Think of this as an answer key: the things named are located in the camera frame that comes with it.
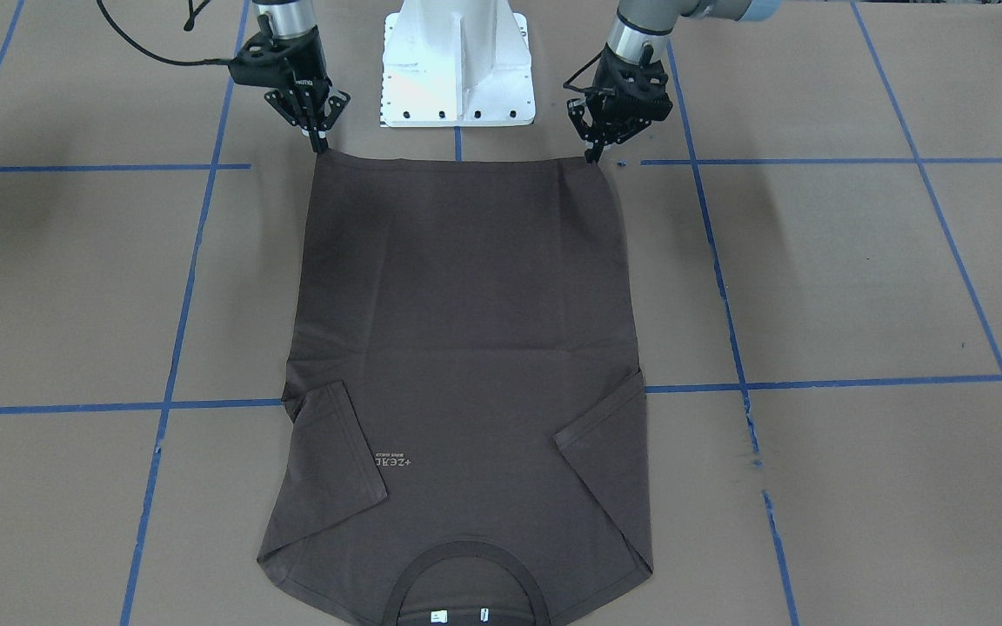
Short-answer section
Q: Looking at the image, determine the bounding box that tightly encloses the dark brown t-shirt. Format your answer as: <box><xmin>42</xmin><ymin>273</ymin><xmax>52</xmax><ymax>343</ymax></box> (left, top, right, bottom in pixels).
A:
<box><xmin>256</xmin><ymin>151</ymin><xmax>653</xmax><ymax>625</ymax></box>

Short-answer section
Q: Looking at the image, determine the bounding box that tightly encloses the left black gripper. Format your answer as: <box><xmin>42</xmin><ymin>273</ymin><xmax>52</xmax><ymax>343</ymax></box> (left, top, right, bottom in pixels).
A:
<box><xmin>565</xmin><ymin>46</ymin><xmax>673</xmax><ymax>165</ymax></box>

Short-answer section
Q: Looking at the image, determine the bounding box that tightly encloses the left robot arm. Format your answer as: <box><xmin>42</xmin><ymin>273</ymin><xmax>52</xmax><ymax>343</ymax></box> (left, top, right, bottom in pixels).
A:
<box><xmin>562</xmin><ymin>1</ymin><xmax>780</xmax><ymax>163</ymax></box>

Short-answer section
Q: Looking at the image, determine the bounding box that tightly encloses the white central pillar base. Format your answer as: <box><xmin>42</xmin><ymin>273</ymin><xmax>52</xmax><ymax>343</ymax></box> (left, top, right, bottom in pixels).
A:
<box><xmin>379</xmin><ymin>1</ymin><xmax>537</xmax><ymax>128</ymax></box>

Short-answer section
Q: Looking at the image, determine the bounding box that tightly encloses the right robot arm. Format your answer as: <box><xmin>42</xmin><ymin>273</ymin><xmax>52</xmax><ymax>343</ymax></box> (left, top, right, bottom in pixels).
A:
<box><xmin>227</xmin><ymin>1</ymin><xmax>351</xmax><ymax>154</ymax></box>

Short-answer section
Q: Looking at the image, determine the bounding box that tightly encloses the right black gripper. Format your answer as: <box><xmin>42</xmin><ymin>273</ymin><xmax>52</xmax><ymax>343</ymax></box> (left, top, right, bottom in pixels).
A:
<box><xmin>230</xmin><ymin>28</ymin><xmax>351</xmax><ymax>154</ymax></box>

